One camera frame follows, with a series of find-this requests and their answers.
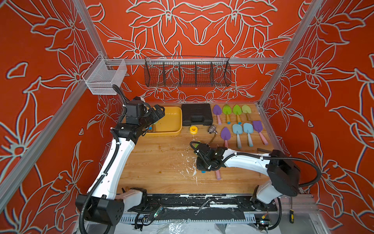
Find hex key on table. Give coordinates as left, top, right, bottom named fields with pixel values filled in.
left=257, top=148, right=272, bottom=178

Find black wire wall basket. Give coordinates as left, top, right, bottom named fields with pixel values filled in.
left=144, top=56, right=232, bottom=88

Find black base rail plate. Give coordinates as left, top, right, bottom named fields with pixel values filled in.
left=117, top=191, right=278, bottom=214

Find blue shovel blue handle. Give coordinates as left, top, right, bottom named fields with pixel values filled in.
left=232, top=124, right=243, bottom=149
left=243, top=123, right=254, bottom=147

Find yellow black screwdriver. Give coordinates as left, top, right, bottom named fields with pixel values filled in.
left=289, top=209, right=295, bottom=224

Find grey cable duct strip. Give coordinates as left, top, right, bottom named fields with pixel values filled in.
left=87, top=213, right=256, bottom=225

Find yellow storage box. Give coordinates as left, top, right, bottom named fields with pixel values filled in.
left=145, top=106, right=182, bottom=137

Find yellow tape roll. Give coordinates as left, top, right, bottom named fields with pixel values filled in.
left=190, top=126, right=198, bottom=135

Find wrench on base rail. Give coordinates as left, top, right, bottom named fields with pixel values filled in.
left=194, top=198, right=213, bottom=216

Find pink handled tool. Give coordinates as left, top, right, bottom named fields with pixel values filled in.
left=221, top=127, right=231, bottom=148

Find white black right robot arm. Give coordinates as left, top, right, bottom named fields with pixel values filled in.
left=190, top=141, right=322, bottom=204

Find clear mesh wall basket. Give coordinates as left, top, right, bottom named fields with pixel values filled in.
left=82, top=55, right=127, bottom=95

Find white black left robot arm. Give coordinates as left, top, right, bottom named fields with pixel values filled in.
left=76, top=84, right=165, bottom=234

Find black plastic tool case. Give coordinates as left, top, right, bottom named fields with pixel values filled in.
left=181, top=103, right=213, bottom=126

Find purple square shovel pink handle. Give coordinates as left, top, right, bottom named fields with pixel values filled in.
left=252, top=121, right=268, bottom=145

